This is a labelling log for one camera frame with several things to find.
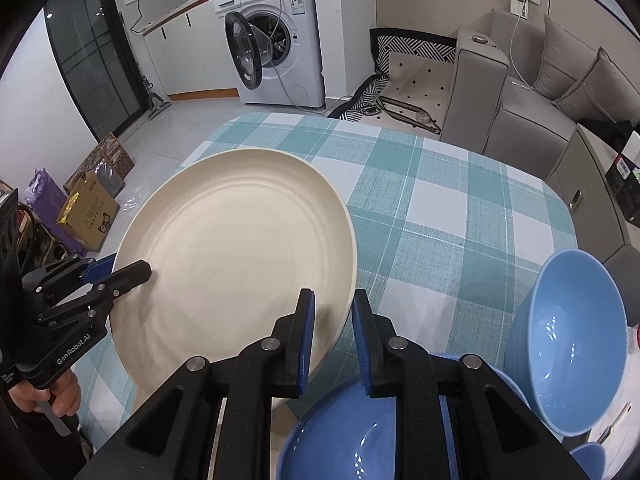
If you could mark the brown patterned flat box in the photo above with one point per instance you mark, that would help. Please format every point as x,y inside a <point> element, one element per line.
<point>107,160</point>

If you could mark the grey sofa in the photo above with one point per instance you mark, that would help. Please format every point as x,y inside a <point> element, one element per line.
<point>480,90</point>

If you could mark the purple plastic bag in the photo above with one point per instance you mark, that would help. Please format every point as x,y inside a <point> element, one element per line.
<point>45,185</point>

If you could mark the dark glass sliding door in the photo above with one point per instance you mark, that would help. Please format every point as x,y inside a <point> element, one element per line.
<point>90,50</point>

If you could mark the light blue bowl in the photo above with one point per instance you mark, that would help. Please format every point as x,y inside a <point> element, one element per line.
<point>565,340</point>

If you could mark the white lower kitchen cabinets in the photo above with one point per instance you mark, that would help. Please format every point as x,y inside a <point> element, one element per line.
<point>195,50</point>

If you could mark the brown cardboard box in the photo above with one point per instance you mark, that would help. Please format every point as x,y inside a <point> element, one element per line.
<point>90,215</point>

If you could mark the white washing machine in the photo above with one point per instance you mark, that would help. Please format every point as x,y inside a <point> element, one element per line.
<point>295,50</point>

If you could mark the grey sofa cushion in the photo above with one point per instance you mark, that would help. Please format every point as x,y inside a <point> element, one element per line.
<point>600,90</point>
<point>565,55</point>

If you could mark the kitchen knife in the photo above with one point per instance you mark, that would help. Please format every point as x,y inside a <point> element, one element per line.
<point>616,421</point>

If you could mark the black cardboard box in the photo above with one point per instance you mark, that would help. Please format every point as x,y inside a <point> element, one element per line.
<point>625,185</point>

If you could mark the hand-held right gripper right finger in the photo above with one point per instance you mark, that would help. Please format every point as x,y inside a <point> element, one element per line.
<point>362,347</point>

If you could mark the large blue bowl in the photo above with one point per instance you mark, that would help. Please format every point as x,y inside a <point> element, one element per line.
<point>335,440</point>

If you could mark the cream plate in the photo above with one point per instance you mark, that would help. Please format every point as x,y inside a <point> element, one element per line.
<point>225,260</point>

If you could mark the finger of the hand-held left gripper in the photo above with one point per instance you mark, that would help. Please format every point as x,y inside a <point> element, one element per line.
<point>132,276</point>
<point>100,267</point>

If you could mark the person's left hand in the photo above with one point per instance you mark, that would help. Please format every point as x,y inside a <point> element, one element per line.
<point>60,397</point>

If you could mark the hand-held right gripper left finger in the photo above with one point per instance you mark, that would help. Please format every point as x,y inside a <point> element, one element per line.
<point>305,345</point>

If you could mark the grey side cabinet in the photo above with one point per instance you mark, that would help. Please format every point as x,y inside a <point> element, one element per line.
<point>590,195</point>

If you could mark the upright vacuum cleaner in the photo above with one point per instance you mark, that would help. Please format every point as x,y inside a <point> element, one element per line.
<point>154,102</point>

